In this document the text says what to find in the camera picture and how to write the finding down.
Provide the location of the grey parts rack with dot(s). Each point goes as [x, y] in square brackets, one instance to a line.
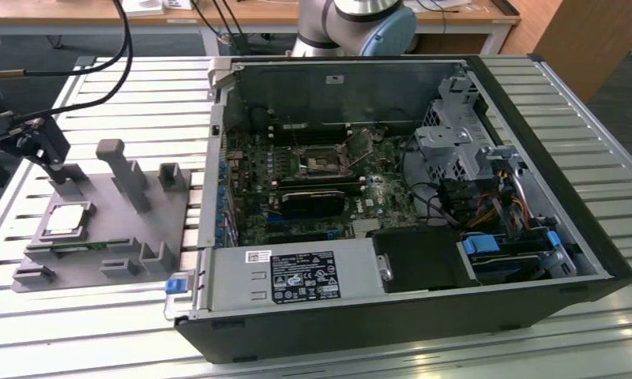
[121, 237]

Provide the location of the green RAM stick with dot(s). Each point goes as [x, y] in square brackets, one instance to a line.
[97, 246]

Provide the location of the metal drive cage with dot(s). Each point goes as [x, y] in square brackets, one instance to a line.
[452, 158]

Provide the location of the silver power supply unit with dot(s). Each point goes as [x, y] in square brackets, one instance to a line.
[232, 276]

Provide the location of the metal disk bay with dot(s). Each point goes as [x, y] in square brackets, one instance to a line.
[560, 265]

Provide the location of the blue plastic clip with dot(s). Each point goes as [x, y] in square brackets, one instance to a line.
[552, 239]

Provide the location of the metal locking lever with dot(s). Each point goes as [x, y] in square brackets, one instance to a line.
[296, 141]

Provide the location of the blue disk carrier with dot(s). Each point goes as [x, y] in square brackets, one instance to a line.
[479, 245]

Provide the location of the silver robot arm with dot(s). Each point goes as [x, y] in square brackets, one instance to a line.
[347, 19]

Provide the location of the black plastic shroud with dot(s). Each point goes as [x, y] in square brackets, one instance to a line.
[427, 256]

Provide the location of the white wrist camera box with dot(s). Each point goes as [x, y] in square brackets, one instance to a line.
[0, 128]

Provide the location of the blue case latch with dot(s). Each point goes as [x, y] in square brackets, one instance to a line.
[175, 286]

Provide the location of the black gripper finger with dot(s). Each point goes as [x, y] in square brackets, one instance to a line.
[49, 142]

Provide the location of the white and blue box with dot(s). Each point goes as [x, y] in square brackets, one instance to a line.
[182, 4]

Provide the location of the CPU socket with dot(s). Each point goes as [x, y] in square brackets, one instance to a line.
[316, 162]

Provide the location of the black PC case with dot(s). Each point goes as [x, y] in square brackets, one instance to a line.
[347, 339]

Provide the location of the silver CPU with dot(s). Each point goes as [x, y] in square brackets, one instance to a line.
[65, 219]

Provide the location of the wooden cabinet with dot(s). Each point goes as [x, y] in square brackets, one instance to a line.
[584, 39]

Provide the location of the wooden desk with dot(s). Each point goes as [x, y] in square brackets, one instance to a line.
[57, 19]

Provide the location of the silver heat sink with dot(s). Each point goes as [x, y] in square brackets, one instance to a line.
[367, 226]

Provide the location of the green motherboard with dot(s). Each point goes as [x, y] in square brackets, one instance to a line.
[390, 205]

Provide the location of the black graphics card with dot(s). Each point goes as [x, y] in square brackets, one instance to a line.
[311, 205]

